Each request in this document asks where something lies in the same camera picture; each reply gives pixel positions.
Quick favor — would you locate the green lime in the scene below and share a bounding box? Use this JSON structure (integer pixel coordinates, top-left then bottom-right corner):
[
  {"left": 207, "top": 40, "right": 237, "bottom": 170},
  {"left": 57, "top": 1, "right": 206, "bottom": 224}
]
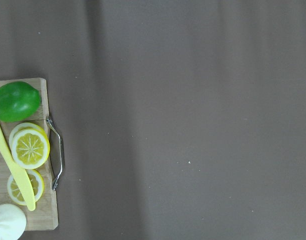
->
[{"left": 0, "top": 81, "right": 41, "bottom": 122}]

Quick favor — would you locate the yellow plastic knife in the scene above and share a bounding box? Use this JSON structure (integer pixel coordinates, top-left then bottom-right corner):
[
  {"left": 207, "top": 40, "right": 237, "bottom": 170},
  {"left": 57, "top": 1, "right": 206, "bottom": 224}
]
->
[{"left": 0, "top": 126, "right": 36, "bottom": 212}]

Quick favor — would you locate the white steamed bun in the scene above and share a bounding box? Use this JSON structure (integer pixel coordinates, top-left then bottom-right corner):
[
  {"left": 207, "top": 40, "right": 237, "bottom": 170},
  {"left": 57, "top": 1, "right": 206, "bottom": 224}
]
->
[{"left": 0, "top": 204, "right": 27, "bottom": 240}]

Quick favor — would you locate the lemon slice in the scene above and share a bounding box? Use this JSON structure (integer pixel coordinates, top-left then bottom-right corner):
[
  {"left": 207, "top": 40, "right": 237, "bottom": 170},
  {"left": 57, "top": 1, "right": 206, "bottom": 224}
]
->
[
  {"left": 10, "top": 128, "right": 50, "bottom": 170},
  {"left": 7, "top": 169, "right": 45, "bottom": 206},
  {"left": 8, "top": 122, "right": 46, "bottom": 146}
]

